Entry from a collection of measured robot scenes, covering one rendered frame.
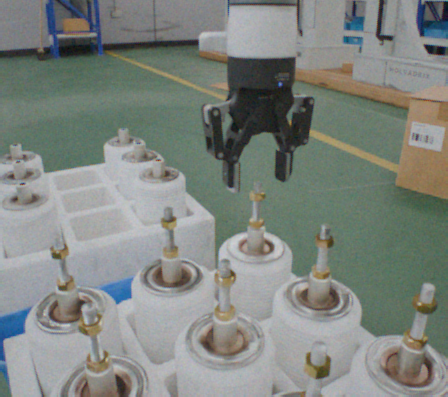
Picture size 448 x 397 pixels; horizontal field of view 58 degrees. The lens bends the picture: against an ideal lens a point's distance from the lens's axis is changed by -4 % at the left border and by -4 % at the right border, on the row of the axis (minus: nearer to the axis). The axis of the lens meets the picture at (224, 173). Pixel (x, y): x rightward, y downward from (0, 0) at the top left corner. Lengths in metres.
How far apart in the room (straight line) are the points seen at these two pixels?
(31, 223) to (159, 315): 0.31
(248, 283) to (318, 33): 3.12
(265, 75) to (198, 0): 6.49
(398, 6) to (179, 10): 4.33
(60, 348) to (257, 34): 0.36
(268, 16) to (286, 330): 0.32
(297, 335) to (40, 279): 0.44
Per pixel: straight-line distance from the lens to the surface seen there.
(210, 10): 6.99
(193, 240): 0.78
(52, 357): 0.46
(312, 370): 0.30
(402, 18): 3.02
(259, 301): 0.54
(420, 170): 1.43
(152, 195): 0.75
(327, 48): 3.60
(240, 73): 0.44
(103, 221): 0.85
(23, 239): 0.73
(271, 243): 0.56
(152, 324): 0.49
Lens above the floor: 0.54
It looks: 22 degrees down
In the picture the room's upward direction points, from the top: straight up
